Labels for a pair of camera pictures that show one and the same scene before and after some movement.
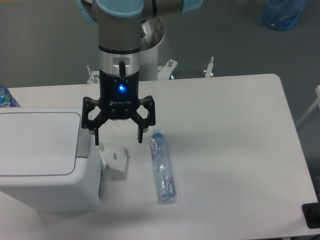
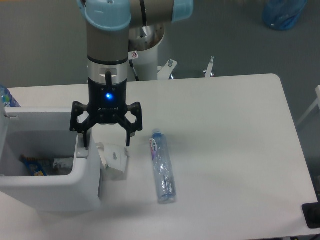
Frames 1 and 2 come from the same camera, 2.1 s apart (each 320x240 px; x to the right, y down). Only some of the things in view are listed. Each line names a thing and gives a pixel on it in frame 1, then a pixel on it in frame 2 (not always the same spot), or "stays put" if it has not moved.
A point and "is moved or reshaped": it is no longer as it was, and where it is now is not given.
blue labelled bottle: [6, 99] stays put
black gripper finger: [143, 124] -> [131, 128]
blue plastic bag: [282, 15] stays put
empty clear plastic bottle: [163, 167] stays put
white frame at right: [317, 102] stays put
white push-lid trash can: [48, 159] is moved or reshaped
